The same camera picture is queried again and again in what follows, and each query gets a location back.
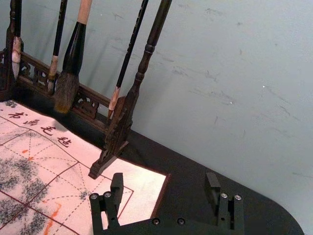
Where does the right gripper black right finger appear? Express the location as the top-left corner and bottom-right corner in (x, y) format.
(204, 172), (245, 231)

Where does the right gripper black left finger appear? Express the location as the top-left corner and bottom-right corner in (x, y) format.
(89, 172), (125, 235)

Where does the black table cloth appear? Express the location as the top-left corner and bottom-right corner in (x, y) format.
(0, 85), (306, 235)

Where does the white felt mat red grid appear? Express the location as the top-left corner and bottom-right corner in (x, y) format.
(0, 99), (171, 235)

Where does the thin black brush cream ferrule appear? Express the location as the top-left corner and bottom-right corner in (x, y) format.
(106, 0), (149, 125)

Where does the dark carved wooden brush rack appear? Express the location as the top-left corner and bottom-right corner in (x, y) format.
(0, 0), (173, 180)

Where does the thin black brush white tip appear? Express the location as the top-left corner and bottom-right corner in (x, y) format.
(11, 0), (24, 80)

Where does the thin black brush brown tip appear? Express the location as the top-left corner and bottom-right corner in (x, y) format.
(47, 0), (68, 95)

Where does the large brush tan handle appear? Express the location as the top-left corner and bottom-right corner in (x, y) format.
(53, 0), (93, 115)

